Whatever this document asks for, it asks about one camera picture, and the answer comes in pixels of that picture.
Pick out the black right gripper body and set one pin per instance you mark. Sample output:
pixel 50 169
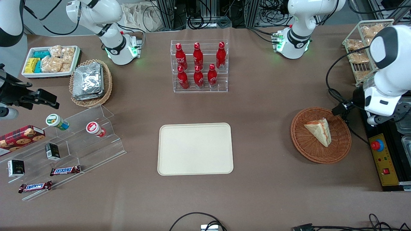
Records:
pixel 13 92

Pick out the triangular sandwich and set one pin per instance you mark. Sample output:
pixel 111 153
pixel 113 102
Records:
pixel 319 131

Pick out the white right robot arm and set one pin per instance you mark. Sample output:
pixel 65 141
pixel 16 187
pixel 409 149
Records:
pixel 112 48

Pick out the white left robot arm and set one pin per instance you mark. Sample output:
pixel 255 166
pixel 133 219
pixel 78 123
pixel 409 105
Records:
pixel 391 64

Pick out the white rectangular snack tray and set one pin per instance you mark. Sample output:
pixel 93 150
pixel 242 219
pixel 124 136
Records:
pixel 48 75

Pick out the oval wicker basket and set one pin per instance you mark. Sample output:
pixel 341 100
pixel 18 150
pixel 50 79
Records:
pixel 107 83

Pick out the round brown wicker basket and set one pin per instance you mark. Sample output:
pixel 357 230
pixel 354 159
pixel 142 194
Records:
pixel 305 144

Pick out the cream rectangular tray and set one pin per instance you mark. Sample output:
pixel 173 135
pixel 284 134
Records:
pixel 195 149

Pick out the green lid cup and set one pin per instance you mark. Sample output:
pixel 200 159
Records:
pixel 54 121

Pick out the clear bag of snacks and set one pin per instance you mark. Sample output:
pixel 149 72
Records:
pixel 359 58
pixel 66 67
pixel 56 51
pixel 361 75
pixel 68 54
pixel 51 64
pixel 371 31
pixel 354 45

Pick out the yellow snack packet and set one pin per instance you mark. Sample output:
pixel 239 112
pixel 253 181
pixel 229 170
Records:
pixel 31 65

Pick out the teal snack packet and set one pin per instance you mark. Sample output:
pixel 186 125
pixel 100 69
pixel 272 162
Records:
pixel 38 67
pixel 41 54

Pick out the red cookie box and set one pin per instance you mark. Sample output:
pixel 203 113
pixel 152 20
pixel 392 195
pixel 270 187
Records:
pixel 22 138

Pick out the clear plastic container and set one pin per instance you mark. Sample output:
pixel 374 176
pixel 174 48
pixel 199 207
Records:
pixel 405 126
pixel 407 146

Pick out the silver foil container stack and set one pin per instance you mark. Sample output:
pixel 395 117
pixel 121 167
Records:
pixel 88 81

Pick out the red lid cup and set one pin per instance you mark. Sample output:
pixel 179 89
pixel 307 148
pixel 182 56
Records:
pixel 93 128

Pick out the yellow control panel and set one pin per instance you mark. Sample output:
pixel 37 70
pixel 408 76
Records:
pixel 383 160

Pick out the small black white box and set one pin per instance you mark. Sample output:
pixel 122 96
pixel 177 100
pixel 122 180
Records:
pixel 16 168

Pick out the clear acrylic step display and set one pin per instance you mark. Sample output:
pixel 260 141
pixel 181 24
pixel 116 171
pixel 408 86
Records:
pixel 96 150

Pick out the snickers bar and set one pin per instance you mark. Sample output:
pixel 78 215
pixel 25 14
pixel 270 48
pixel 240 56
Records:
pixel 35 187
pixel 65 170

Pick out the black machine housing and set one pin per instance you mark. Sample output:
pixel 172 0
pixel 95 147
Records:
pixel 405 170

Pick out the beige cloth bag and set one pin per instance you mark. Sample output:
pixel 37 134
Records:
pixel 138 17

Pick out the red cola bottle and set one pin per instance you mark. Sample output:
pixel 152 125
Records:
pixel 198 79
pixel 180 57
pixel 212 78
pixel 198 57
pixel 221 57
pixel 183 80

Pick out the clear acrylic bottle rack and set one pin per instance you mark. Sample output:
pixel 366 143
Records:
pixel 199 90

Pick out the small silver device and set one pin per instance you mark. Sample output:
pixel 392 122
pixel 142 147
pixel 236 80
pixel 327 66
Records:
pixel 209 227

